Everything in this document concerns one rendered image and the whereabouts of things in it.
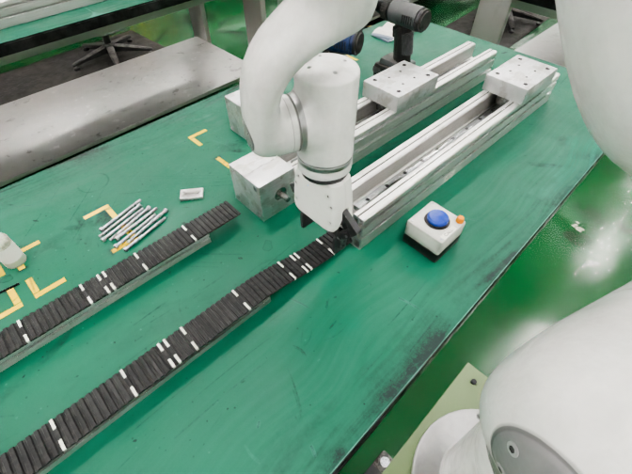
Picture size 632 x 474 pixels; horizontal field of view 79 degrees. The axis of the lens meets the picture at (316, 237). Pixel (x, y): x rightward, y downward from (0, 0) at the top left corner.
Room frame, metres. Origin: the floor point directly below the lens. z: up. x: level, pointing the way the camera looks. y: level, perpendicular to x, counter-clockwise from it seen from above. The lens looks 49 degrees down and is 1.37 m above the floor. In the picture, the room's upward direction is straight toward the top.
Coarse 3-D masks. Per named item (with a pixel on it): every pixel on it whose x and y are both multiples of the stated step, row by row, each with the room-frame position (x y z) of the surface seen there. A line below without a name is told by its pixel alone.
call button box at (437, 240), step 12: (432, 204) 0.54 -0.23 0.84; (420, 216) 0.51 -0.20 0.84; (456, 216) 0.51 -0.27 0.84; (408, 228) 0.49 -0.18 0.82; (420, 228) 0.48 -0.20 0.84; (432, 228) 0.48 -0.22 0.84; (444, 228) 0.48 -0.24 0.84; (456, 228) 0.48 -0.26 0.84; (408, 240) 0.49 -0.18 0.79; (420, 240) 0.47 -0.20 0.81; (432, 240) 0.46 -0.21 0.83; (444, 240) 0.45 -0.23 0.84; (456, 240) 0.49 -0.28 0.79; (420, 252) 0.47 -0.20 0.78; (432, 252) 0.45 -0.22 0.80; (444, 252) 0.46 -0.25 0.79
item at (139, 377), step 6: (126, 366) 0.23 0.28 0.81; (132, 366) 0.23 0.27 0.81; (138, 366) 0.23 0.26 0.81; (132, 372) 0.22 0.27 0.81; (138, 372) 0.22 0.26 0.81; (144, 372) 0.22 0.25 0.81; (132, 378) 0.21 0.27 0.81; (138, 378) 0.21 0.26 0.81; (144, 378) 0.21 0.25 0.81; (138, 384) 0.20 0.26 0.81; (144, 384) 0.20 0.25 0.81; (150, 384) 0.20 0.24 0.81; (144, 390) 0.19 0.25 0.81
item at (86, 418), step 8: (80, 400) 0.18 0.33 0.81; (72, 408) 0.17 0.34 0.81; (80, 408) 0.17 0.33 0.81; (88, 408) 0.17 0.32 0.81; (80, 416) 0.16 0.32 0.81; (88, 416) 0.16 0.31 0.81; (80, 424) 0.15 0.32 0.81; (88, 424) 0.15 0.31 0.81; (96, 424) 0.15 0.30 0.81; (88, 432) 0.14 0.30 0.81
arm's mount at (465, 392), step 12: (468, 372) 0.22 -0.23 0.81; (480, 372) 0.22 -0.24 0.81; (456, 384) 0.20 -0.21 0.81; (468, 384) 0.20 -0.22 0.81; (480, 384) 0.20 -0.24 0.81; (444, 396) 0.19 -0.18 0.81; (456, 396) 0.19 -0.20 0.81; (468, 396) 0.19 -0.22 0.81; (480, 396) 0.19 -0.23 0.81; (432, 408) 0.17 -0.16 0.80; (444, 408) 0.17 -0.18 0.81; (456, 408) 0.17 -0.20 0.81; (468, 408) 0.17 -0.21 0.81; (432, 420) 0.15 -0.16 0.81; (420, 432) 0.14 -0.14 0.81; (408, 444) 0.12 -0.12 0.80; (396, 456) 0.11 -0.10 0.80; (408, 456) 0.11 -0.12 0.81; (396, 468) 0.10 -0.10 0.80; (408, 468) 0.10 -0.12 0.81
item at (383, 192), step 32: (480, 96) 0.90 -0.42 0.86; (544, 96) 1.00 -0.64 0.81; (448, 128) 0.79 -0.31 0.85; (480, 128) 0.76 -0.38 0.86; (512, 128) 0.88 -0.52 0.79; (384, 160) 0.65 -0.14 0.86; (416, 160) 0.70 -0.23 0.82; (448, 160) 0.66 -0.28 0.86; (384, 192) 0.55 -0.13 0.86; (416, 192) 0.59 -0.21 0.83; (384, 224) 0.52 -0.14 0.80
